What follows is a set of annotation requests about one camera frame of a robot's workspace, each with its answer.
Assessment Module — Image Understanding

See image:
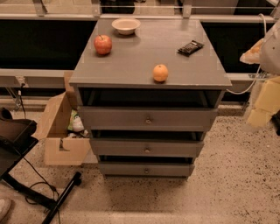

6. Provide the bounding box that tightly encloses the grey top drawer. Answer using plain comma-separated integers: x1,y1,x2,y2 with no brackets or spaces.
79,106,217,131

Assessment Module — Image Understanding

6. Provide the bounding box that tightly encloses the white shoe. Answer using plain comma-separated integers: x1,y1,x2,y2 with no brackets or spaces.
0,198,11,221

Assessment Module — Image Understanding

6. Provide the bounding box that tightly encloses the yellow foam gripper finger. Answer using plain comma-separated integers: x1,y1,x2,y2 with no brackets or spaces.
247,76,280,128

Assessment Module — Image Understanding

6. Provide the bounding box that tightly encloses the black chair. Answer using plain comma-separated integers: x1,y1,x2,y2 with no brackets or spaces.
0,108,38,178

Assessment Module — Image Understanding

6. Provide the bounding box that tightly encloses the white green plush toy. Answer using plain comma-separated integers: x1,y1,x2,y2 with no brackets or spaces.
67,110,84,132

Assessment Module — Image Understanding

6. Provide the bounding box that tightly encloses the red apple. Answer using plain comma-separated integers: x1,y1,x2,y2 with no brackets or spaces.
94,35,112,55

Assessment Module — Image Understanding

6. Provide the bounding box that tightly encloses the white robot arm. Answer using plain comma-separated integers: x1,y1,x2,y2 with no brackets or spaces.
240,20,280,128

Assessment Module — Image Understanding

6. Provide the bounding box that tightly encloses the grey bottom drawer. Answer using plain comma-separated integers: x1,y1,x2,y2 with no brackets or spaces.
98,163,194,177

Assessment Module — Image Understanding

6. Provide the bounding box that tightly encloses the white cable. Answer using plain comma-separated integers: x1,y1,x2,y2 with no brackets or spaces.
226,13,268,95

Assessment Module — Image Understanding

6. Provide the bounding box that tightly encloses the orange fruit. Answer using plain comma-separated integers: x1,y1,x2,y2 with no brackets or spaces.
152,64,169,82

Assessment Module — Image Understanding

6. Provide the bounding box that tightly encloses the cardboard box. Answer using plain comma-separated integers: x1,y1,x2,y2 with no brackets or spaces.
33,71,91,165

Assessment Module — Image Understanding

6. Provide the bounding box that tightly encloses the black floor cable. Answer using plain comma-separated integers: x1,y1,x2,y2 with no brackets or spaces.
22,156,61,224

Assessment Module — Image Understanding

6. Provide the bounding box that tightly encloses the black snack packet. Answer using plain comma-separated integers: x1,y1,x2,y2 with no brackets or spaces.
178,40,204,57

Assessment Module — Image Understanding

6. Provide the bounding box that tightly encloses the grey wooden drawer cabinet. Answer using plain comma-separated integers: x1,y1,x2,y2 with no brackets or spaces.
70,19,231,165

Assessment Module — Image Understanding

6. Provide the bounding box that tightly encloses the white bowl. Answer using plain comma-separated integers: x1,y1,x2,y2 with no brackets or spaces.
112,18,141,35

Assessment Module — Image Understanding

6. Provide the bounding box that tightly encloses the black stand leg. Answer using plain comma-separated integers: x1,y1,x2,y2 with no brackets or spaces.
1,172,81,224

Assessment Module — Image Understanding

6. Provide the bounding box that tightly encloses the grey drawer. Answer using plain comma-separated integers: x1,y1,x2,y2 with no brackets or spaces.
90,138,204,158
79,106,217,131
98,163,194,177

